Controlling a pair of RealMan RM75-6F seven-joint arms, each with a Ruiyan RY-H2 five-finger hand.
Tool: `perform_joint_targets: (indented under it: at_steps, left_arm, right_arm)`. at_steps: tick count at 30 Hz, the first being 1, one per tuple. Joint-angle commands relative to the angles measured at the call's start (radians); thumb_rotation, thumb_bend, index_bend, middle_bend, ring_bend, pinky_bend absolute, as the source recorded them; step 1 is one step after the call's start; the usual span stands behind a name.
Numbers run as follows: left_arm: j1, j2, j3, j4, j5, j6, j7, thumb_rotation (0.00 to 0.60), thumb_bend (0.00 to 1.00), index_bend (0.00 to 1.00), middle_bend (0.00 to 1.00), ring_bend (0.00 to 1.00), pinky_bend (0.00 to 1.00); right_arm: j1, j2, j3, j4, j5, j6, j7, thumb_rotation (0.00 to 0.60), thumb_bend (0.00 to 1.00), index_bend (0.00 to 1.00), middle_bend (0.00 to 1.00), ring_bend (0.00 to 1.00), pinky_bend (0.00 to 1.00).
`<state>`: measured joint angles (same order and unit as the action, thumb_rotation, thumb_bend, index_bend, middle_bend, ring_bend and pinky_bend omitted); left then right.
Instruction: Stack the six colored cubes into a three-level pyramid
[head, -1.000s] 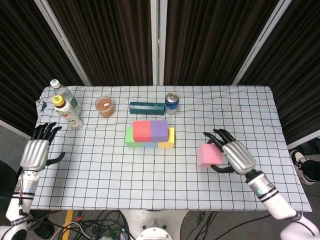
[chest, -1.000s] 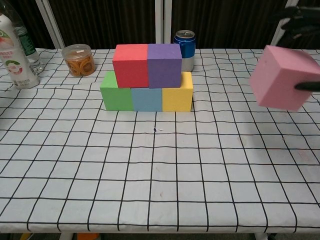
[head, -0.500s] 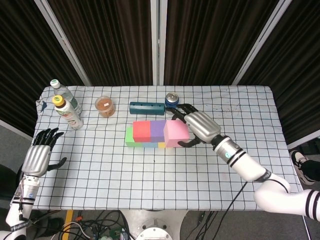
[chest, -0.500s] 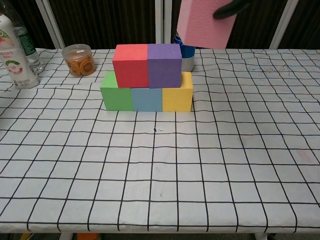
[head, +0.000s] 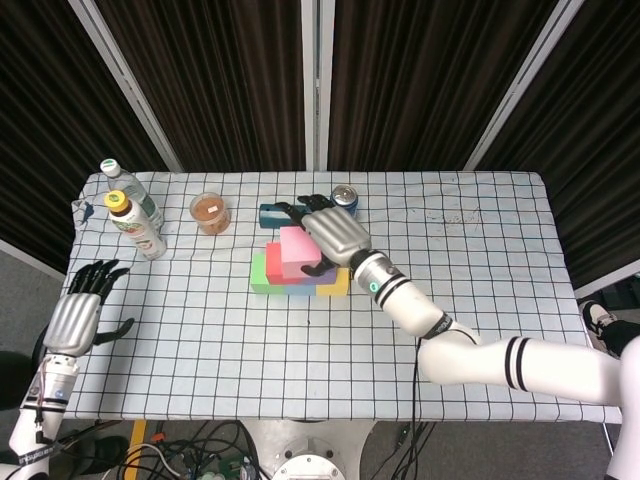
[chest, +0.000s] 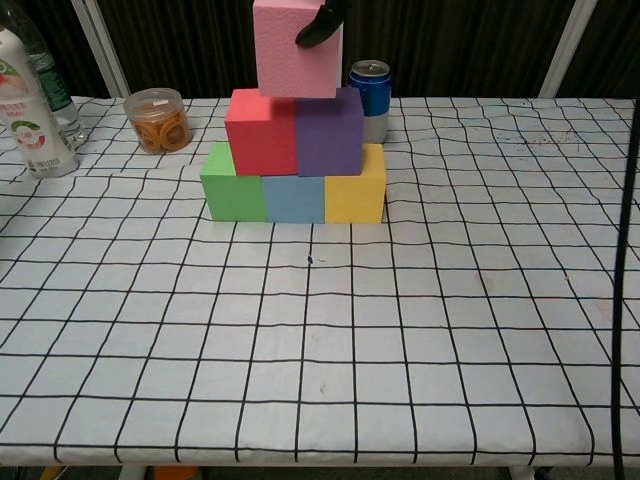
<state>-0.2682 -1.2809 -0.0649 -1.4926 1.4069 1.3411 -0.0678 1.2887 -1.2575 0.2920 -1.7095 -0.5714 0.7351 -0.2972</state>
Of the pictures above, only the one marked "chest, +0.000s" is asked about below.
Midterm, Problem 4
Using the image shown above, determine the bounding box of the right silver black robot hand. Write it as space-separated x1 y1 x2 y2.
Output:
294 0 354 49

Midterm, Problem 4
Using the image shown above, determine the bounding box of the pink foam cube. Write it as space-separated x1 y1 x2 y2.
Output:
251 0 345 100

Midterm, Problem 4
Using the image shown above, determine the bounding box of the purple foam cube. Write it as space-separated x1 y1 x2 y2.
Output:
294 87 365 178

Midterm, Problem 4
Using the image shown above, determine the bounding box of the red foam cube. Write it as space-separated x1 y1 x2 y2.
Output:
224 88 300 177

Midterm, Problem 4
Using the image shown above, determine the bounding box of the yellow foam cube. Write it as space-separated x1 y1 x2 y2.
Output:
323 143 387 225

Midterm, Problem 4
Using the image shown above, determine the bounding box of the light blue foam cube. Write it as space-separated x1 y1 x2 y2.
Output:
260 174 327 224

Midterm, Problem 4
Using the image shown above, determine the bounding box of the green foam cube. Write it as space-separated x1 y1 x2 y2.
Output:
199 141 267 223

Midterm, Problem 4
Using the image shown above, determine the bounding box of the blue soda can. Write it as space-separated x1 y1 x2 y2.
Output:
348 59 393 145

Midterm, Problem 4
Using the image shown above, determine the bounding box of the clear jar of rubber bands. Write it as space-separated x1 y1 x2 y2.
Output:
123 87 193 155

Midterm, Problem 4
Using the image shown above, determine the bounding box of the clear water bottle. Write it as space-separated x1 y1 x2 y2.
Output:
19 19 89 150

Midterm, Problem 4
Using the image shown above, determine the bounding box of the yellow-capped drink bottle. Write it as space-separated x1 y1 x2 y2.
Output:
0 24 81 180

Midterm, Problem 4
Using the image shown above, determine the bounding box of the white black grid tablecloth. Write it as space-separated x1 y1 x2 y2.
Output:
0 94 640 469

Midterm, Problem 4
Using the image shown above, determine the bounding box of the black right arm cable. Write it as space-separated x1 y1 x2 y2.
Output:
610 99 640 480

